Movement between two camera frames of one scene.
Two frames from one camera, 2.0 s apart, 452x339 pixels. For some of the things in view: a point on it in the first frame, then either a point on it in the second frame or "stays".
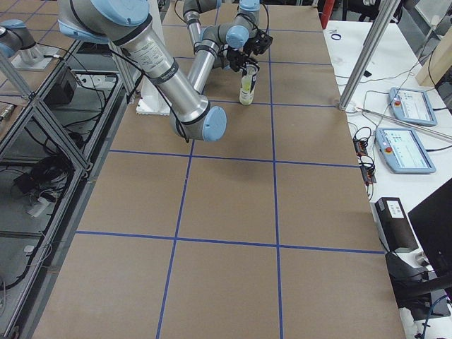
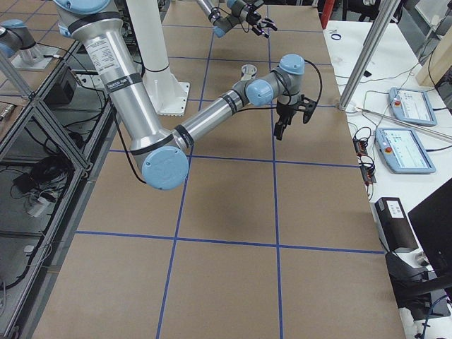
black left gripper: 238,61 to 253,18
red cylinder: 327,10 stays
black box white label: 395,224 stays
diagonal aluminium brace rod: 407,121 stays
